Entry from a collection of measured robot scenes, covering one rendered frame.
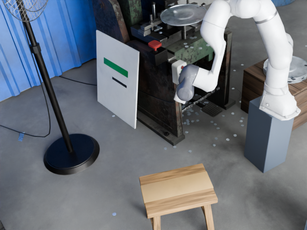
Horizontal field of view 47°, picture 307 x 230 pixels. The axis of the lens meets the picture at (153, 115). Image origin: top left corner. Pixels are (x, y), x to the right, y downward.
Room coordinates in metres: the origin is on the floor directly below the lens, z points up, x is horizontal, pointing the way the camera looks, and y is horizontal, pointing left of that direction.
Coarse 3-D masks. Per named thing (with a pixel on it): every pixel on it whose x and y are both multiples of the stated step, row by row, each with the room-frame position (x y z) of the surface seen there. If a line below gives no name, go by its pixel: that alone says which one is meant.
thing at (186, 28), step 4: (192, 24) 1.92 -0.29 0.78; (196, 24) 1.91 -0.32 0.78; (200, 24) 1.91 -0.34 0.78; (180, 28) 2.01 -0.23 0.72; (184, 28) 1.99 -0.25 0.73; (188, 28) 2.01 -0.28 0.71; (192, 28) 2.03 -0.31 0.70; (196, 28) 1.88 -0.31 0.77; (184, 32) 1.99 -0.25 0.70; (188, 32) 2.01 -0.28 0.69; (192, 32) 2.03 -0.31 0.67; (184, 36) 1.99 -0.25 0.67; (188, 36) 2.01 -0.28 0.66
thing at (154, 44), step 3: (150, 42) 1.80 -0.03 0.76; (153, 42) 1.79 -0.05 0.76; (156, 42) 1.79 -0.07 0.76; (159, 42) 1.78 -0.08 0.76; (150, 45) 1.77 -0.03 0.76; (153, 45) 1.76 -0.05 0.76; (156, 45) 1.75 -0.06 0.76; (159, 45) 1.76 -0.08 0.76; (153, 48) 1.75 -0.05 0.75; (156, 48) 1.78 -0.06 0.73
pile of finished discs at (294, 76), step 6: (294, 60) 2.00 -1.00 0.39; (300, 60) 2.00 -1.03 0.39; (264, 66) 1.98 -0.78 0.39; (294, 66) 1.92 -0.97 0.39; (300, 66) 1.93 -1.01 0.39; (306, 66) 1.94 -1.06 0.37; (264, 72) 1.94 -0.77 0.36; (294, 72) 1.87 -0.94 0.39; (300, 72) 1.86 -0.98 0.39; (306, 72) 1.85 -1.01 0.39; (288, 78) 1.80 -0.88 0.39; (294, 78) 1.80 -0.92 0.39; (300, 78) 1.80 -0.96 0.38
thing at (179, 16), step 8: (176, 8) 2.17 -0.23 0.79; (184, 8) 2.15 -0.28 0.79; (192, 8) 2.13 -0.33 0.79; (200, 8) 2.11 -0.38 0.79; (160, 16) 2.07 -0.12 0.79; (168, 16) 2.07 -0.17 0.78; (176, 16) 2.04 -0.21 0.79; (184, 16) 2.02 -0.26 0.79; (192, 16) 2.01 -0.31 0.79; (200, 16) 2.00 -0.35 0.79; (168, 24) 1.96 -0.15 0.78; (176, 24) 1.95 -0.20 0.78; (184, 24) 1.93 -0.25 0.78
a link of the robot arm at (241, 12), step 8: (232, 0) 1.53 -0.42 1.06; (240, 0) 1.46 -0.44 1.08; (248, 0) 1.45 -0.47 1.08; (256, 0) 1.46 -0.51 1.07; (264, 0) 1.52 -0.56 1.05; (232, 8) 1.51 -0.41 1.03; (240, 8) 1.45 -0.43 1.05; (248, 8) 1.44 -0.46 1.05; (256, 8) 1.45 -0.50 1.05; (264, 8) 1.50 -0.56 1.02; (272, 8) 1.51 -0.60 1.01; (240, 16) 1.46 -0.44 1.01; (248, 16) 1.44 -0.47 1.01; (256, 16) 1.51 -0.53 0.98; (264, 16) 1.49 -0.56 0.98; (272, 16) 1.49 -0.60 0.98
